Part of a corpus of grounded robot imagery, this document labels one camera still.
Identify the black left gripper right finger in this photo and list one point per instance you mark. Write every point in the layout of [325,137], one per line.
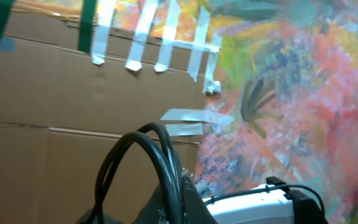
[196,211]

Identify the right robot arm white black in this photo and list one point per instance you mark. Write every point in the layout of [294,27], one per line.
[275,202]

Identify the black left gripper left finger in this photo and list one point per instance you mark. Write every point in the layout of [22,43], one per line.
[154,210]

